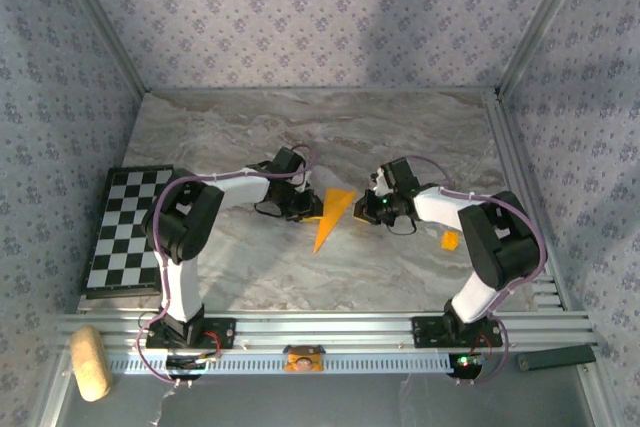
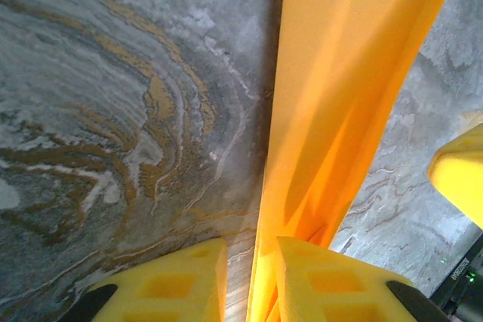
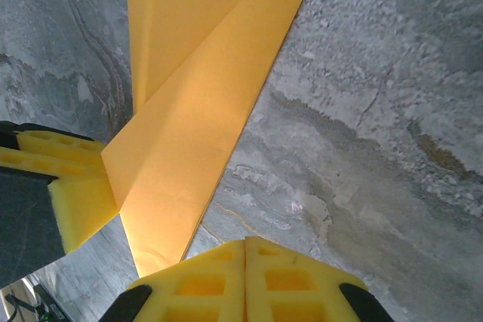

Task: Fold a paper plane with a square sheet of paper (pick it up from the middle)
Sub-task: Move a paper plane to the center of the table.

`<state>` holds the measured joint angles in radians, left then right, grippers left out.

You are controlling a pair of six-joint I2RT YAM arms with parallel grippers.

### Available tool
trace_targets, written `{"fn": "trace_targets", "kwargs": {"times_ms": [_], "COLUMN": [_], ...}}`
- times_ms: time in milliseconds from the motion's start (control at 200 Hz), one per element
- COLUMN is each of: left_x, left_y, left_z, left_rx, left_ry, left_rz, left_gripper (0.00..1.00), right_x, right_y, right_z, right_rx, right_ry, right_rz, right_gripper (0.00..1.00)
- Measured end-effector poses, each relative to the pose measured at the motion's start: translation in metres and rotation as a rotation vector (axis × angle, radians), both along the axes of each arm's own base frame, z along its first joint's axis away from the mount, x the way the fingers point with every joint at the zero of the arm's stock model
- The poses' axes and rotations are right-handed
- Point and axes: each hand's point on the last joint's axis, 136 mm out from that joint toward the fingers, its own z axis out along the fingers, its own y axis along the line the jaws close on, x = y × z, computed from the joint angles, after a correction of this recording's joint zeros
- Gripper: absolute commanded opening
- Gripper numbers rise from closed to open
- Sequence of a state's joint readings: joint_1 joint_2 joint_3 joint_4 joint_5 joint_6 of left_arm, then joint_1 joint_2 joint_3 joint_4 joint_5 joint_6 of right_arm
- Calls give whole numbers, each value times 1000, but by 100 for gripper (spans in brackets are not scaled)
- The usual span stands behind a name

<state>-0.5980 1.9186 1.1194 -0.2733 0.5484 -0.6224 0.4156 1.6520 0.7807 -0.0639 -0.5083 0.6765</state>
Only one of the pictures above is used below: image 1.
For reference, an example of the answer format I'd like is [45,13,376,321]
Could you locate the orange paper sheet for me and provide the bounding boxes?
[312,188,359,255]

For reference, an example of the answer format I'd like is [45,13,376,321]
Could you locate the black white checkerboard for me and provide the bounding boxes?
[81,165,179,301]

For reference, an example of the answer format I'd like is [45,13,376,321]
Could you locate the circuit board with status light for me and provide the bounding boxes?
[448,352,487,379]

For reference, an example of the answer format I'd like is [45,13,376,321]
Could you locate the black bar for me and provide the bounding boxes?
[516,344,597,373]

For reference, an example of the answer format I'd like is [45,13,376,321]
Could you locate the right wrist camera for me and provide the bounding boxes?
[369,169,392,198]

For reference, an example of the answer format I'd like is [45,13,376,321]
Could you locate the aluminium side rail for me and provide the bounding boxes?
[482,91,566,311]

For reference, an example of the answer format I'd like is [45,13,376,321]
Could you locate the aluminium front rail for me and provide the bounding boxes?
[54,311,599,349]

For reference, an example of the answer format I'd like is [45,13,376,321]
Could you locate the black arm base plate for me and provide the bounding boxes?
[411,315,504,349]
[145,317,237,350]

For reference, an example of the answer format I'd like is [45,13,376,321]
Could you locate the white slotted cable duct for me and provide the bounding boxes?
[107,350,461,376]

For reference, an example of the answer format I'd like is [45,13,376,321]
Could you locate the circuit board with red wires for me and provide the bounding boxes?
[164,354,222,374]

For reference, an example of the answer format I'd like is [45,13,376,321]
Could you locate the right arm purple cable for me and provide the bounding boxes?
[394,154,550,388]

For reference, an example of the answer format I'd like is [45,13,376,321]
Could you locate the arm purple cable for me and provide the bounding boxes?
[394,154,550,388]
[134,144,320,388]

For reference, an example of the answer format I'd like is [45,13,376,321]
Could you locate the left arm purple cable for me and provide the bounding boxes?
[134,144,320,388]

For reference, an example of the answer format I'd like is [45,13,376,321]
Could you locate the aluminium frame post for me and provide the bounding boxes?
[52,0,147,94]
[497,0,597,94]

